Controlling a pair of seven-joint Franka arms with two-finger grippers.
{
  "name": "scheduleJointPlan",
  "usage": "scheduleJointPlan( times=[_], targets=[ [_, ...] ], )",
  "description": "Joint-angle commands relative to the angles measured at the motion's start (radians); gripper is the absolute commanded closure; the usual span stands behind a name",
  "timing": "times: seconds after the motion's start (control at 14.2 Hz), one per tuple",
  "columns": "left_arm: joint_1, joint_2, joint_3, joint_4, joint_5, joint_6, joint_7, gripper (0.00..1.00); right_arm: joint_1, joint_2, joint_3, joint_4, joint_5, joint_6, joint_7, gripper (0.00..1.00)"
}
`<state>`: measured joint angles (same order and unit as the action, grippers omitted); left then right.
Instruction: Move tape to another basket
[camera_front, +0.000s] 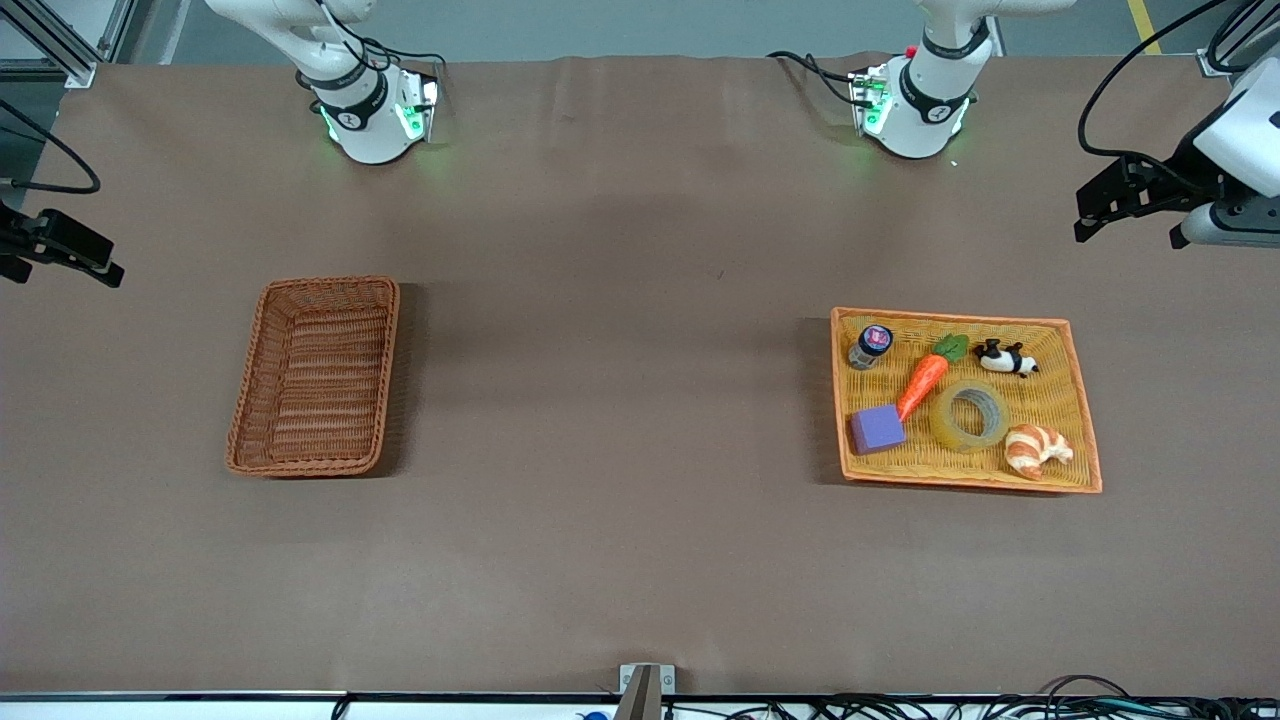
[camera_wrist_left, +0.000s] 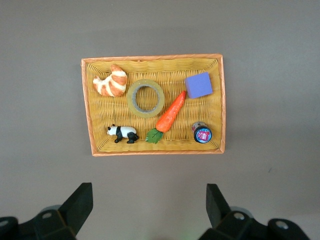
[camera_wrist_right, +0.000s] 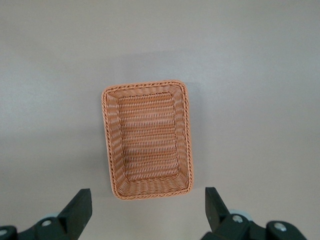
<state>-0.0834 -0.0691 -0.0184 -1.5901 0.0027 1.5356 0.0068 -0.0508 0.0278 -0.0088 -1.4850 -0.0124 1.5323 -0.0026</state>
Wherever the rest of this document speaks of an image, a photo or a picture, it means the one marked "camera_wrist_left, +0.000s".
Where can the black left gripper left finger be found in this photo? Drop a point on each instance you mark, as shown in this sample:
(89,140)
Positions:
(75,210)

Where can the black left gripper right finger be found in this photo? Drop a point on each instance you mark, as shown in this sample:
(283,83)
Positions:
(220,212)

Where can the clear yellowish tape roll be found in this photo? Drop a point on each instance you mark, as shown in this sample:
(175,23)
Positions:
(131,101)

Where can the yellow wicker basket orange rim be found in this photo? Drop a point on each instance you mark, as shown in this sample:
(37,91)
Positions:
(150,142)

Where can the small jar blue lid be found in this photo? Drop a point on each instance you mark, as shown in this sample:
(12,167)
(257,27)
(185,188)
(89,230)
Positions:
(203,134)

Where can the toy panda figure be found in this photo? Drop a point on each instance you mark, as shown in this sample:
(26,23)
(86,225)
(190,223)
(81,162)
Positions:
(125,131)

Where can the orange toy carrot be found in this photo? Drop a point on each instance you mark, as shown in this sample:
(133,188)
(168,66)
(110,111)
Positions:
(172,112)

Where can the purple foam cube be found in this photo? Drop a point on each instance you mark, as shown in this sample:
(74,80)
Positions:
(198,85)

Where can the toy croissant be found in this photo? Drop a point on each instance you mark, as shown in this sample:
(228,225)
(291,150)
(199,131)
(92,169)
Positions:
(112,83)

